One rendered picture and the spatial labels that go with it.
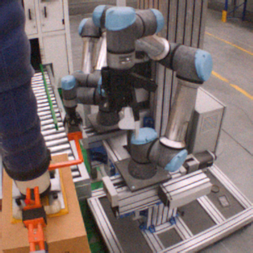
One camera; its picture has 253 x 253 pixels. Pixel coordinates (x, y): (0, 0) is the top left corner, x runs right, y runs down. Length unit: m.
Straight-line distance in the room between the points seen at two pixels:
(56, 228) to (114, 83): 0.79
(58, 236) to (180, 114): 0.75
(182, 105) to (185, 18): 0.41
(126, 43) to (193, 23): 0.67
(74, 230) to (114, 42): 0.88
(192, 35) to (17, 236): 1.24
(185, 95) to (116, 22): 0.52
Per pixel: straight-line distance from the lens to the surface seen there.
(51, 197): 1.38
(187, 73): 1.05
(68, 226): 1.29
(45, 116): 2.80
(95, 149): 1.72
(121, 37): 0.67
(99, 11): 0.84
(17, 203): 1.38
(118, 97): 0.73
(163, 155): 1.16
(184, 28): 1.28
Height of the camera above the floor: 1.99
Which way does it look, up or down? 35 degrees down
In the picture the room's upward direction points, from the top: straight up
